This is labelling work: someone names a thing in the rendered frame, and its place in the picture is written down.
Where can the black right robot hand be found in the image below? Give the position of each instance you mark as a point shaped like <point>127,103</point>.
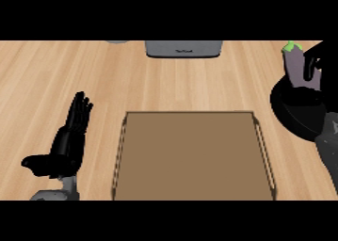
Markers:
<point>332,72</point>

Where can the purple eggplant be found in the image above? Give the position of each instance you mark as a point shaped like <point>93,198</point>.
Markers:
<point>298,67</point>

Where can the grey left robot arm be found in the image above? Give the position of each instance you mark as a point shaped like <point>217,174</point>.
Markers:
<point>60,191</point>

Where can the black pot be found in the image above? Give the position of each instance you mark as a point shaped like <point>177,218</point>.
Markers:
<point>299,109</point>

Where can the small grey object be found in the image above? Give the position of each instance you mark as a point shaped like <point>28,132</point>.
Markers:
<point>116,41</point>

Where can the brown tray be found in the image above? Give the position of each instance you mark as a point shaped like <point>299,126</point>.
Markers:
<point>195,157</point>

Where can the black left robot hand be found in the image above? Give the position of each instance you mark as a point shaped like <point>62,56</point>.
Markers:
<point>69,141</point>

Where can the grey appliance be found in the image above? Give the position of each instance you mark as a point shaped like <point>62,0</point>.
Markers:
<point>184,48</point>

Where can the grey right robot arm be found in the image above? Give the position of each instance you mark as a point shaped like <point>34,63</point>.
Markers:
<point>336,150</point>

